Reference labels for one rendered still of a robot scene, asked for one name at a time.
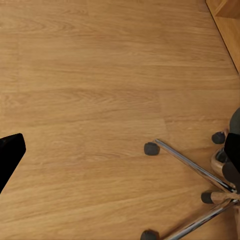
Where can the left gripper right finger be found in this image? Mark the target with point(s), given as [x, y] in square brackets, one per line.
[232, 149]

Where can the swivel chair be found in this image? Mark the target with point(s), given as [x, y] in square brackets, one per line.
[226, 197]

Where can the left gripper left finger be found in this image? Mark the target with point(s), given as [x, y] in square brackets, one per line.
[12, 150]

